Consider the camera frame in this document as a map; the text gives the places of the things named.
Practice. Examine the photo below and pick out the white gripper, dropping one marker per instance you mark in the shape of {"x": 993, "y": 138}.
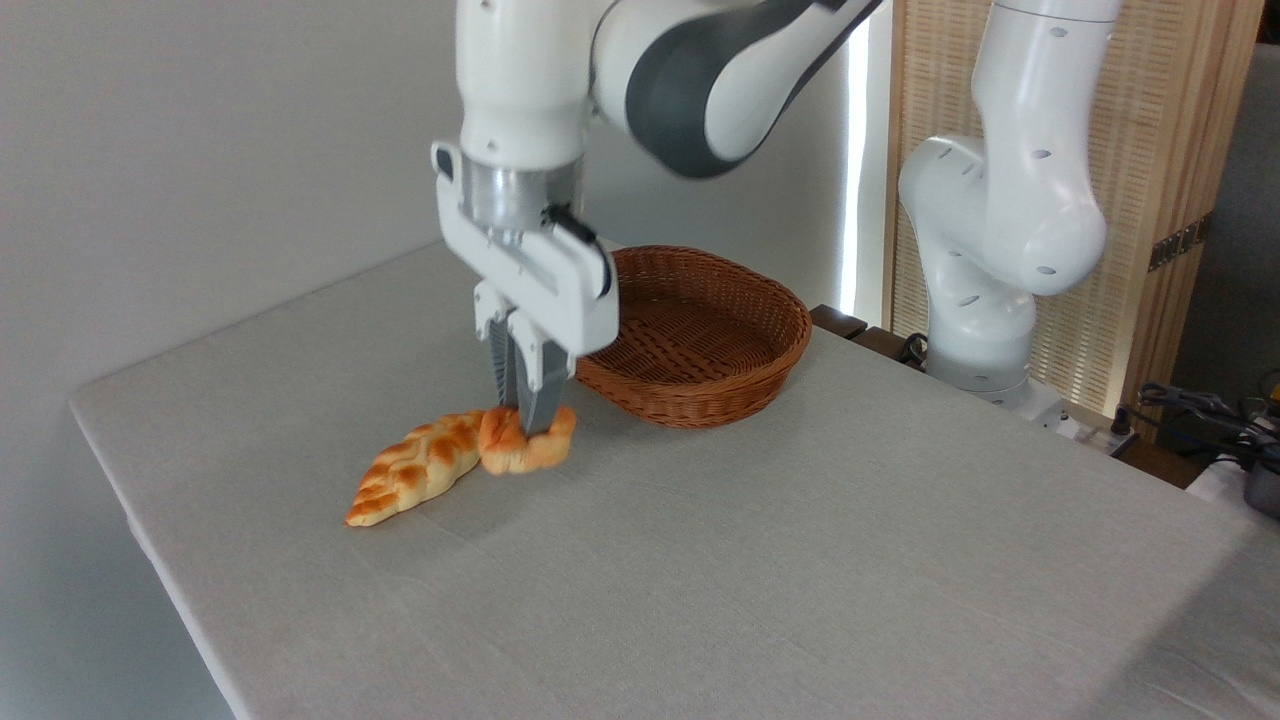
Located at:
{"x": 540, "y": 285}

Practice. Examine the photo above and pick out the small orange croissant bread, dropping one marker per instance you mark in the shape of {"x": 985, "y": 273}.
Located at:
{"x": 540, "y": 455}

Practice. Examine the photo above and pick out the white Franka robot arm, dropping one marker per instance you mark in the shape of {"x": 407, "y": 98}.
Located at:
{"x": 520, "y": 80}

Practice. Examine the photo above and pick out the long braided bread loaf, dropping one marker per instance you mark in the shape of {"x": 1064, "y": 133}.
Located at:
{"x": 420, "y": 468}

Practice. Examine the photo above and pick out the brown wicker basket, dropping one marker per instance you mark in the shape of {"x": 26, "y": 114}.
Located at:
{"x": 700, "y": 340}

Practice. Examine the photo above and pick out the grey tablecloth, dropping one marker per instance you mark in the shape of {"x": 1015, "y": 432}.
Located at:
{"x": 750, "y": 560}

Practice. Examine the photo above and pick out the dark brown wooden furniture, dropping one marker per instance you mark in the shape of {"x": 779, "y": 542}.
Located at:
{"x": 838, "y": 322}

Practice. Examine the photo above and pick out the dark metal screen hinge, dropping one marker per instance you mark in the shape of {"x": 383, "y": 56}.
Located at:
{"x": 1180, "y": 242}

